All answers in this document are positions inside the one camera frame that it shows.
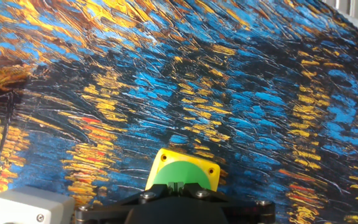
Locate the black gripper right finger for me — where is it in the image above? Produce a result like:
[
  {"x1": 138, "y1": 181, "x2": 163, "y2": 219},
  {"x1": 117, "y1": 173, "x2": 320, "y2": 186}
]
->
[{"x1": 178, "y1": 182, "x2": 276, "y2": 224}]

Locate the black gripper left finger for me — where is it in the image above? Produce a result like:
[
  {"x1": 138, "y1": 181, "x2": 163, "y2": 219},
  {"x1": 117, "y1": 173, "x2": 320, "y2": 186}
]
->
[{"x1": 75, "y1": 182, "x2": 180, "y2": 224}]

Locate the yellow box green mushroom button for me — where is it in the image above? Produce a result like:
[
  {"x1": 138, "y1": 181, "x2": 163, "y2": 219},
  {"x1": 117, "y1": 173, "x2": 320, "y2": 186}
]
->
[{"x1": 144, "y1": 147, "x2": 222, "y2": 192}]

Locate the grey box small green button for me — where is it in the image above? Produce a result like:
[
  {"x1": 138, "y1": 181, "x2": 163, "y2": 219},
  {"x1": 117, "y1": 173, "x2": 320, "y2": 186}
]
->
[{"x1": 0, "y1": 185, "x2": 76, "y2": 224}]

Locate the starry night painted cloth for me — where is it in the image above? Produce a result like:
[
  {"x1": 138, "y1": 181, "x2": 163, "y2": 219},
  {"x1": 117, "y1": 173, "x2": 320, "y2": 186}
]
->
[{"x1": 0, "y1": 0, "x2": 358, "y2": 224}]

